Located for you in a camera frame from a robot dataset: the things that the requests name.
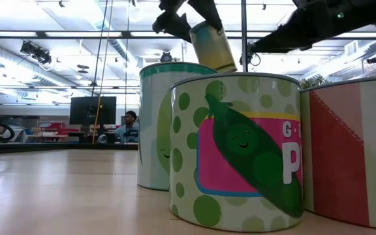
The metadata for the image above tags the polka-dot green peas can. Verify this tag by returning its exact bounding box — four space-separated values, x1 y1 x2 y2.
169 72 305 233

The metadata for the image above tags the red workbench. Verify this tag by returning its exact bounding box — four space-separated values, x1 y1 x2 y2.
31 121 80 137

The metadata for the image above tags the pale can smiling pea pod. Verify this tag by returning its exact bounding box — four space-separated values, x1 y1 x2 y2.
138 61 218 192

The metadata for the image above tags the green potted plant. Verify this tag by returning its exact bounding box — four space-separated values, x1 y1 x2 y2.
300 73 332 90

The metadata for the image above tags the tall corn can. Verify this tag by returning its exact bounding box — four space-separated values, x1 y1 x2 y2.
189 20 238 73

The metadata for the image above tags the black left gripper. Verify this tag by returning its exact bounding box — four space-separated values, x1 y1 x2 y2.
151 0 225 44

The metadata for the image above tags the red and cream label can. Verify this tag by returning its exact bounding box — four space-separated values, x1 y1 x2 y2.
300 75 376 232

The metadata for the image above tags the large black display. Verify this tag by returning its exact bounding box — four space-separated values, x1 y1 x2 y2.
69 95 118 127

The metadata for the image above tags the black aluminium table frame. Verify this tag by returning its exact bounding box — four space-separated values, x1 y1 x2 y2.
0 140 140 156

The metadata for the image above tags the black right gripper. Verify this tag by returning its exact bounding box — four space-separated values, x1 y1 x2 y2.
253 0 376 54

